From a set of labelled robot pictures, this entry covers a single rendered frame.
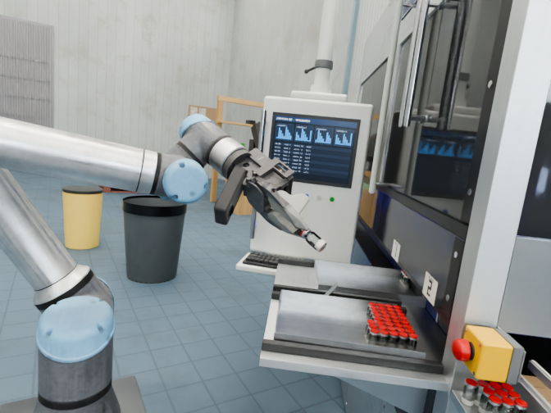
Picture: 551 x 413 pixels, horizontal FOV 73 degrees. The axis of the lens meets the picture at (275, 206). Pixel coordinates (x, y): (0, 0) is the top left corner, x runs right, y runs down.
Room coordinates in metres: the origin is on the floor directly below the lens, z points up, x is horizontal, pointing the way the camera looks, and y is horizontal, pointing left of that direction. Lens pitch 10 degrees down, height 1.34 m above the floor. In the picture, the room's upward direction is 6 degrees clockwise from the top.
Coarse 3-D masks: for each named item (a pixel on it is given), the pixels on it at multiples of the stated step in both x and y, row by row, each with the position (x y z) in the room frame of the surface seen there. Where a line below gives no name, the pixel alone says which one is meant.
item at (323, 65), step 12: (324, 0) 1.81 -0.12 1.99; (336, 0) 1.79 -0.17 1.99; (324, 12) 1.80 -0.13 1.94; (336, 12) 1.80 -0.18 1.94; (324, 24) 1.79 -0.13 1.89; (324, 36) 1.79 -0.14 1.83; (324, 48) 1.79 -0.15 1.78; (324, 60) 1.78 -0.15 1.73; (324, 72) 1.78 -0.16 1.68; (312, 84) 1.81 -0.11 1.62; (324, 84) 1.78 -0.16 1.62
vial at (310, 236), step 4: (304, 232) 0.64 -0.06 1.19; (308, 232) 0.64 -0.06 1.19; (312, 232) 0.64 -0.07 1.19; (304, 236) 0.64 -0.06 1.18; (308, 236) 0.63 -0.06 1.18; (312, 236) 0.63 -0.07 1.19; (316, 236) 0.63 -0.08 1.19; (308, 240) 0.63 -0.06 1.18; (312, 240) 0.63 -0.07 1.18; (316, 240) 0.63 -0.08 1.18; (320, 240) 0.63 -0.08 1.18; (312, 244) 0.63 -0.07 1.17; (316, 244) 0.62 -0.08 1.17; (320, 244) 0.62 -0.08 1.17; (324, 244) 0.62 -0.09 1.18; (316, 248) 0.62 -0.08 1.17; (320, 248) 0.62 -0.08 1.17
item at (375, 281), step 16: (320, 272) 1.33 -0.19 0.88; (336, 272) 1.35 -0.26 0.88; (352, 272) 1.37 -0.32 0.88; (368, 272) 1.36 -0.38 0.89; (384, 272) 1.36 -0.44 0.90; (400, 272) 1.36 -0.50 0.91; (320, 288) 1.12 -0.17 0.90; (336, 288) 1.11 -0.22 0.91; (352, 288) 1.11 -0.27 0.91; (368, 288) 1.21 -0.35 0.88; (384, 288) 1.23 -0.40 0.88; (400, 288) 1.24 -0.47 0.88; (416, 304) 1.10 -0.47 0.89
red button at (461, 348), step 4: (456, 340) 0.65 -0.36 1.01; (460, 340) 0.64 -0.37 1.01; (464, 340) 0.65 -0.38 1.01; (456, 344) 0.64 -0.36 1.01; (460, 344) 0.64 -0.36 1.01; (464, 344) 0.64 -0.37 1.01; (468, 344) 0.64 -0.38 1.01; (452, 348) 0.66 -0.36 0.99; (456, 348) 0.64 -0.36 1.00; (460, 348) 0.63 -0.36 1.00; (464, 348) 0.63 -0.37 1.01; (468, 348) 0.63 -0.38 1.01; (456, 352) 0.64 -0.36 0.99; (460, 352) 0.63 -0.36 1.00; (464, 352) 0.63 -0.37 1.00; (468, 352) 0.63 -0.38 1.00; (456, 356) 0.64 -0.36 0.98; (460, 356) 0.63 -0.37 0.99; (464, 356) 0.63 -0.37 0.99; (468, 356) 0.63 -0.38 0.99; (460, 360) 0.63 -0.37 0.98; (464, 360) 0.63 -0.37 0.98
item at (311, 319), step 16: (288, 304) 1.02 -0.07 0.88; (304, 304) 1.03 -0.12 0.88; (320, 304) 1.03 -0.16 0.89; (336, 304) 1.03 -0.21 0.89; (352, 304) 1.03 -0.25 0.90; (384, 304) 1.02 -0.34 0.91; (288, 320) 0.92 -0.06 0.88; (304, 320) 0.93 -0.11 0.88; (320, 320) 0.94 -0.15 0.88; (336, 320) 0.95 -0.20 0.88; (352, 320) 0.96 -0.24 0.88; (288, 336) 0.78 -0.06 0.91; (304, 336) 0.78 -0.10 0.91; (320, 336) 0.85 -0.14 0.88; (336, 336) 0.86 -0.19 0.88; (352, 336) 0.87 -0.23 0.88; (384, 352) 0.77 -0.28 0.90; (400, 352) 0.77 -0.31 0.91; (416, 352) 0.77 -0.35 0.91
